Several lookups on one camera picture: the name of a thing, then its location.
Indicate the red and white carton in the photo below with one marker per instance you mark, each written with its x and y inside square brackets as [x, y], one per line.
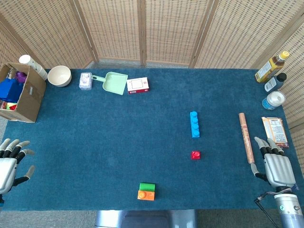
[137, 85]

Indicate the dark bottle with black cap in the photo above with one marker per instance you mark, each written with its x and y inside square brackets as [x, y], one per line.
[275, 82]

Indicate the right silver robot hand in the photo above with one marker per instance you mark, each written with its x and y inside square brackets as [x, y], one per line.
[279, 168]

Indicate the yellow-capped tea bottle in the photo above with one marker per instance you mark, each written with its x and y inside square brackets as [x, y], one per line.
[269, 70]

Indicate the small red toy brick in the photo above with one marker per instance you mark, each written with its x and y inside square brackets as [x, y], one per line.
[196, 155]

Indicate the brown cylindrical stick package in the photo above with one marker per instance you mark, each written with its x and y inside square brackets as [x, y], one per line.
[246, 137]

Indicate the light green dustpan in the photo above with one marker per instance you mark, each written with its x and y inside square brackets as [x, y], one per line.
[114, 83]

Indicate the purple plastic toy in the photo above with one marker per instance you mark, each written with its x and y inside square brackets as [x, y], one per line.
[21, 77]

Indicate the blue toy brick bar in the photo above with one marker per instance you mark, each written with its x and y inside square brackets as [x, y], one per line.
[195, 126]

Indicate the beige bowl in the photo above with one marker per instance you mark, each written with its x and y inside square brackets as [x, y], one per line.
[59, 76]

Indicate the brown cardboard box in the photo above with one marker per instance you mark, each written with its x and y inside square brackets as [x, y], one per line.
[31, 99]

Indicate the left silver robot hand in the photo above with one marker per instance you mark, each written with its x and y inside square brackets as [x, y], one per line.
[7, 171]

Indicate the orange toy brick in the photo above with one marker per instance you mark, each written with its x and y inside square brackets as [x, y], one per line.
[146, 195]

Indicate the clear plastic box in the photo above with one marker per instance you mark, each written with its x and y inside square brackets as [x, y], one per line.
[85, 81]

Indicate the orange snack packet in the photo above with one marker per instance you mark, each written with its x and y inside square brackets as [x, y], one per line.
[275, 130]

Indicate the blue carpet table cover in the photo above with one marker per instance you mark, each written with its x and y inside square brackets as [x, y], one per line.
[95, 142]

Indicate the grey robot torso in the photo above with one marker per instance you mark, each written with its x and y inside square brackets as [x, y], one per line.
[142, 219]

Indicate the woven bamboo folding screen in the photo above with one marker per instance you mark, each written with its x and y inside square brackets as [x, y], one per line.
[166, 28]

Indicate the stack of paper cups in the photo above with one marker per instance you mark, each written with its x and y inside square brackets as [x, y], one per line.
[31, 63]

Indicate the blue box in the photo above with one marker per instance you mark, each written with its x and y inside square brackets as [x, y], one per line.
[10, 90]

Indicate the green toy brick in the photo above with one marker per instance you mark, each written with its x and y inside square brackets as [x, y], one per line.
[147, 186]

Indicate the blue jar with white lid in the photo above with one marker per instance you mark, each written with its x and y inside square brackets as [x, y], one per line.
[273, 101]

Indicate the colourful toy pieces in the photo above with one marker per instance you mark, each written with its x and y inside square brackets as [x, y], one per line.
[9, 106]

